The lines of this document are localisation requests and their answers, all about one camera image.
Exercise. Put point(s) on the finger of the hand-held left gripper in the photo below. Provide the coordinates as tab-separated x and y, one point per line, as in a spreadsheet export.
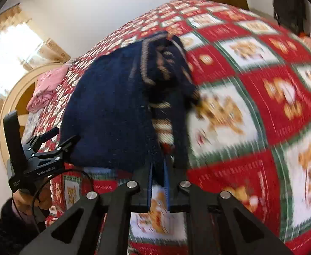
45	136
62	146

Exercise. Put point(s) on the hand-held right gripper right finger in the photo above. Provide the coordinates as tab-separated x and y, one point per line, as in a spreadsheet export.
166	188

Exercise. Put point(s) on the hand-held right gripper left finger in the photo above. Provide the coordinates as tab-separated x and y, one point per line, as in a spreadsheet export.
150	191

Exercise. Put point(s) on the navy knitted sweater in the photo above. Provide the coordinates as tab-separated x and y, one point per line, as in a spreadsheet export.
105	111

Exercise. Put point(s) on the person's left forearm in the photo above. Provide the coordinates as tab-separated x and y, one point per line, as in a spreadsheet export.
4	233

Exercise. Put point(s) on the person's left hand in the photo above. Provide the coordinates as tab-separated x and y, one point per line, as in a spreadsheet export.
25	202

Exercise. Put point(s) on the pale folded bedding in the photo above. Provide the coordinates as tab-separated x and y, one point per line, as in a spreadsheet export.
33	122

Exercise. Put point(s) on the wooden arched headboard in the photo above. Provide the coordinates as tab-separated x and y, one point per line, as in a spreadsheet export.
12	98

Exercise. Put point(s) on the pink folded cloth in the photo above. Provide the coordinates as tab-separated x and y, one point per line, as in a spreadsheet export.
46	90

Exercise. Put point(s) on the beige window curtain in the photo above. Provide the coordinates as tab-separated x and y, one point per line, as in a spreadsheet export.
54	50

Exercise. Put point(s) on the red green printed blanket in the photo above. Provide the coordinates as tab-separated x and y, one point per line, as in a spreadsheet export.
251	111

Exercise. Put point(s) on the dark cabinet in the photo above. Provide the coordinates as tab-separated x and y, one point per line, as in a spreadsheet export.
288	2

